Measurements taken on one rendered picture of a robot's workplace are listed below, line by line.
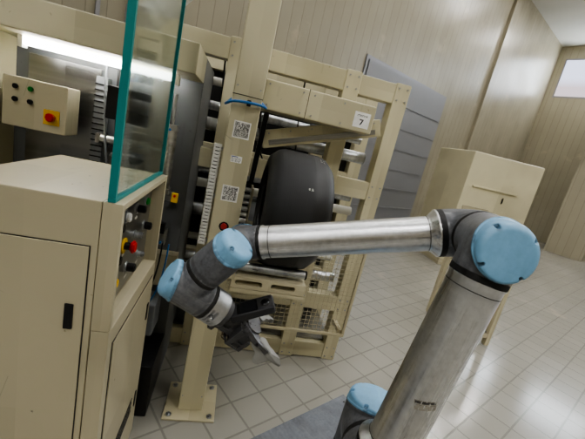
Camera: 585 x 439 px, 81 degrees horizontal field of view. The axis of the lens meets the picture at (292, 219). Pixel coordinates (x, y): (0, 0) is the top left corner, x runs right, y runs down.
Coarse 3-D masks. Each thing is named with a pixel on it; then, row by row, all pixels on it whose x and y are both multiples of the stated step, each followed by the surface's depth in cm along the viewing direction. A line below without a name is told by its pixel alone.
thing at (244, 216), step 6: (246, 186) 210; (252, 186) 203; (246, 192) 211; (252, 192) 197; (246, 198) 198; (246, 204) 200; (246, 210) 200; (240, 216) 214; (246, 216) 202; (240, 222) 202; (246, 222) 201
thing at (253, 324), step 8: (232, 304) 84; (232, 312) 83; (224, 320) 82; (248, 320) 87; (256, 320) 90; (224, 328) 86; (232, 328) 87; (240, 328) 85; (248, 328) 85; (256, 328) 87; (224, 336) 87; (232, 336) 86; (240, 336) 86; (248, 336) 86; (232, 344) 87; (240, 344) 87; (248, 344) 88
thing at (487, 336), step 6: (444, 258) 372; (450, 258) 369; (444, 264) 370; (444, 270) 372; (438, 276) 377; (438, 282) 375; (438, 288) 377; (510, 288) 324; (432, 294) 381; (432, 300) 380; (504, 300) 326; (498, 312) 329; (492, 318) 333; (498, 318) 331; (492, 324) 332; (486, 330) 338; (492, 330) 334; (486, 336) 335; (486, 342) 336
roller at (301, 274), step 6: (246, 264) 159; (252, 264) 160; (258, 264) 161; (240, 270) 160; (246, 270) 160; (252, 270) 160; (258, 270) 160; (264, 270) 161; (270, 270) 161; (276, 270) 162; (282, 270) 163; (288, 270) 163; (294, 270) 164; (300, 270) 166; (282, 276) 164; (288, 276) 164; (294, 276) 164; (300, 276) 164; (306, 276) 165
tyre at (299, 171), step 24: (288, 168) 147; (312, 168) 151; (264, 192) 192; (288, 192) 142; (312, 192) 145; (264, 216) 146; (288, 216) 142; (312, 216) 144; (264, 264) 164; (288, 264) 158
